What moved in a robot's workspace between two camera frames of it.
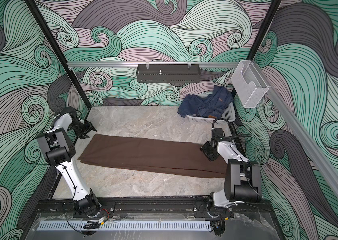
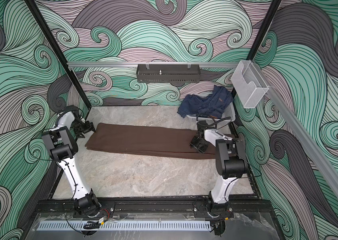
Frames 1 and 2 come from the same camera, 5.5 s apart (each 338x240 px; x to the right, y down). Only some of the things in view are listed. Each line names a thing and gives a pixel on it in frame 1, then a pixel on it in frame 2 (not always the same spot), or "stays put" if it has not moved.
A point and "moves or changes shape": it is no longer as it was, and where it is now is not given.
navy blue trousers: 213,105 stays put
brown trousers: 154,155 moves or changes shape
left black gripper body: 80,128 stays put
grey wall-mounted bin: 249,84 stays put
